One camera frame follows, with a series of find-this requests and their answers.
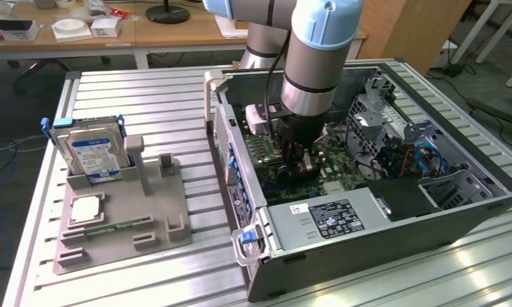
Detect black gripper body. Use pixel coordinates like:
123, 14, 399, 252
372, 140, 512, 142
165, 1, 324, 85
276, 113, 328, 151

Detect CPU socket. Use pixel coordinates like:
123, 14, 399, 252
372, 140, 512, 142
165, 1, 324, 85
267, 134, 288, 161

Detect green motherboard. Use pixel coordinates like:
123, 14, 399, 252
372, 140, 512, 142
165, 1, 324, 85
237, 111, 368, 206

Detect metal disk bay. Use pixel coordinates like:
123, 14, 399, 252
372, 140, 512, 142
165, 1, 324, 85
347, 92, 414, 154

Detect grey power supply unit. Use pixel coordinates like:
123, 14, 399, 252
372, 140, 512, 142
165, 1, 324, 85
267, 187, 395, 252

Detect open black PC case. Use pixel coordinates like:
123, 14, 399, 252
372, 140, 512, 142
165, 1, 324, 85
204, 62, 512, 303

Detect white papers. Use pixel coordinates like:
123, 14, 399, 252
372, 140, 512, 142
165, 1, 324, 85
215, 13, 251, 40

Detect black power adapter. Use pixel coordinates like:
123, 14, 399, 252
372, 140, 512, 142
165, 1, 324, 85
442, 63, 463, 78

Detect wooden cabinet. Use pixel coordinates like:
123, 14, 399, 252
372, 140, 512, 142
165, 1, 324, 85
358, 0, 474, 75

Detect hard disk in blue caddy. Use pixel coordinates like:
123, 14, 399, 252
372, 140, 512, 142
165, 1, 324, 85
40, 114, 132, 185

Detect black lamp base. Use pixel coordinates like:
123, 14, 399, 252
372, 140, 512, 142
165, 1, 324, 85
145, 0, 192, 24

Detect green RAM stick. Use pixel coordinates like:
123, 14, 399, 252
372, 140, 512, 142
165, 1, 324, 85
83, 222, 136, 237

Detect grey parts rack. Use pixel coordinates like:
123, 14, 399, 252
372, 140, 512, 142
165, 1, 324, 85
53, 134, 193, 276

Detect silver CPU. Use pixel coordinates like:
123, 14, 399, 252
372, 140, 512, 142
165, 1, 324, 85
69, 196, 104, 222

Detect red packet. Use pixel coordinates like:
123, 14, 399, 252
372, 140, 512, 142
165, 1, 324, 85
109, 8, 136, 20

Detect white carton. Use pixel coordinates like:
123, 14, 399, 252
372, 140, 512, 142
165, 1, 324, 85
89, 17, 123, 38

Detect black office chair base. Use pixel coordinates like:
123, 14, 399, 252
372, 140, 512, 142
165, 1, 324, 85
11, 59, 75, 96

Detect wooden desk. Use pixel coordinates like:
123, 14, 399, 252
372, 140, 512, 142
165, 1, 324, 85
0, 0, 368, 61

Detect black and white box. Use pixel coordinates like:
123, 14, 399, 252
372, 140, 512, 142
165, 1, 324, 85
0, 19, 40, 42

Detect black wire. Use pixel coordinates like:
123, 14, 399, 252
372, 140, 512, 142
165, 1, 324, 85
343, 123, 386, 180

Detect light grey camera box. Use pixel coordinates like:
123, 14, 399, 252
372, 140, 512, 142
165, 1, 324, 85
244, 104, 283, 136

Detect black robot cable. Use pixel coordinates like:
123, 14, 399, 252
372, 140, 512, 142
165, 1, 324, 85
264, 30, 292, 141

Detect red wire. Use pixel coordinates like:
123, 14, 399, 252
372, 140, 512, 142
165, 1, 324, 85
402, 145, 416, 176

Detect blue wire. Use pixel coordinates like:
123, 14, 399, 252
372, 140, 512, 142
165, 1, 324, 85
414, 144, 450, 177

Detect white table frame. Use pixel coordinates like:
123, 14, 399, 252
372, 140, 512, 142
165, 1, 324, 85
450, 0, 512, 87

